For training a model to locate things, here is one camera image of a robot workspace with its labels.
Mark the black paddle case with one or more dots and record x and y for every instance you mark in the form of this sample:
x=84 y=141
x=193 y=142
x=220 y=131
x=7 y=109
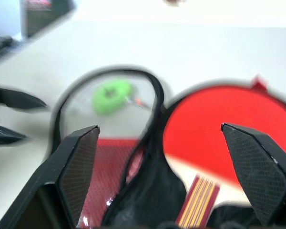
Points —
x=157 y=193

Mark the small red tag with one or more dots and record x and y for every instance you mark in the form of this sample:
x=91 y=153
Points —
x=259 y=83

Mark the dark box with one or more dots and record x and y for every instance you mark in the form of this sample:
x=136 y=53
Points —
x=45 y=14

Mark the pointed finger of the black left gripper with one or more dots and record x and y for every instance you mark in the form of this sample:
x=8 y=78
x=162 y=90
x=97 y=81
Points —
x=19 y=99
x=4 y=137

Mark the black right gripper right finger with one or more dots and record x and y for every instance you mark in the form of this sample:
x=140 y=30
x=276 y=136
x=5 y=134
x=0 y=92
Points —
x=264 y=167

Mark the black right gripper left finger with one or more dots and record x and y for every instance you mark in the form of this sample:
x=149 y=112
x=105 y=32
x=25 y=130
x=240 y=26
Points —
x=50 y=171

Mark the red table tennis paddle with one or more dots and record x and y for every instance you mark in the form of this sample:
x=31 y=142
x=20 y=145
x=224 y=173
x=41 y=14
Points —
x=205 y=124

